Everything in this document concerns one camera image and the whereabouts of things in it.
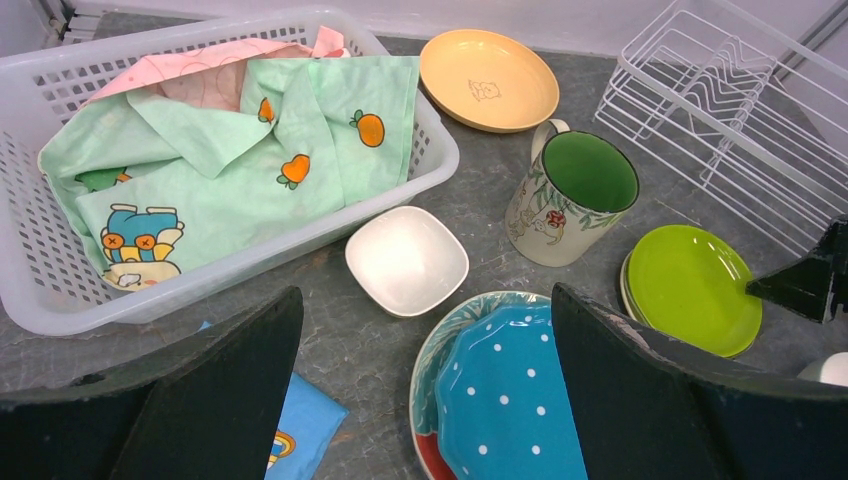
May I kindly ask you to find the aluminium corner post right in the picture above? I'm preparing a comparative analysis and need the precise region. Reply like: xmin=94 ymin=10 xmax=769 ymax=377
xmin=773 ymin=0 xmax=847 ymax=81

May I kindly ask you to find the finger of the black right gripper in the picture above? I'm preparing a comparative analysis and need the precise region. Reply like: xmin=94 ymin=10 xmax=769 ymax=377
xmin=745 ymin=215 xmax=847 ymax=323

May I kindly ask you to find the lime green plate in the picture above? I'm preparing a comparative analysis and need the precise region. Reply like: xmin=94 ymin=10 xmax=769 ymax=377
xmin=628 ymin=225 xmax=763 ymax=358

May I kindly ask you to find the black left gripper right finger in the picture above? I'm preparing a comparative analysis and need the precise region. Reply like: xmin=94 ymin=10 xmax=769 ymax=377
xmin=551 ymin=283 xmax=847 ymax=479

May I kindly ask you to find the green printed cloth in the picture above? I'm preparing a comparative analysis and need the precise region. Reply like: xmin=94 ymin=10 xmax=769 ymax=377
xmin=38 ymin=56 xmax=420 ymax=291

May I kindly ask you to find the blue dotted plate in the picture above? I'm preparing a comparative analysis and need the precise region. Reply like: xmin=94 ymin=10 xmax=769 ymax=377
xmin=434 ymin=304 xmax=588 ymax=479

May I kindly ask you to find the aluminium corner post left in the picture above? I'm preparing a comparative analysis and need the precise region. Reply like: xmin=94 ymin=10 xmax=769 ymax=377
xmin=34 ymin=0 xmax=102 ymax=31

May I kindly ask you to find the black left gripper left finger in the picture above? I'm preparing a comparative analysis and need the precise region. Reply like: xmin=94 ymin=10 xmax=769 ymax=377
xmin=1 ymin=287 xmax=304 ymax=479

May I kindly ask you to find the green interior mug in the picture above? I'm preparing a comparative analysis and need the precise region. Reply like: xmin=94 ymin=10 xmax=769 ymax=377
xmin=505 ymin=119 xmax=640 ymax=267

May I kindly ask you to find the teal rimmed red plate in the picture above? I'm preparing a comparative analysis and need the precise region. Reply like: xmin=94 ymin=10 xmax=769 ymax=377
xmin=409 ymin=291 xmax=551 ymax=480

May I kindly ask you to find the blue printed cloth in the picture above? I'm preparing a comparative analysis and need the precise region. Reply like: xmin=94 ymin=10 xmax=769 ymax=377
xmin=198 ymin=321 xmax=350 ymax=480

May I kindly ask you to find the white plastic basket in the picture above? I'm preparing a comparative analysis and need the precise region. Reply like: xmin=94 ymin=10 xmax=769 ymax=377
xmin=1 ymin=5 xmax=459 ymax=336

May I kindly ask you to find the aluminium corner post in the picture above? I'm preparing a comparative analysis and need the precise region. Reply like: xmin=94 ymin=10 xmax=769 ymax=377
xmin=773 ymin=0 xmax=847 ymax=81
xmin=34 ymin=0 xmax=102 ymax=31

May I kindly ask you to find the pink cloth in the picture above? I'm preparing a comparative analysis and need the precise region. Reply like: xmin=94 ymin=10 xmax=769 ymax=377
xmin=88 ymin=26 xmax=351 ymax=111

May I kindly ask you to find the white wire dish rack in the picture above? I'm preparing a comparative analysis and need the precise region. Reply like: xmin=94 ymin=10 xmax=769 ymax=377
xmin=595 ymin=1 xmax=847 ymax=256

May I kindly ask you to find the orange plate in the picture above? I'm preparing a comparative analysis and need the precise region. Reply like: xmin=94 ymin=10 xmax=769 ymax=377
xmin=420 ymin=29 xmax=560 ymax=133

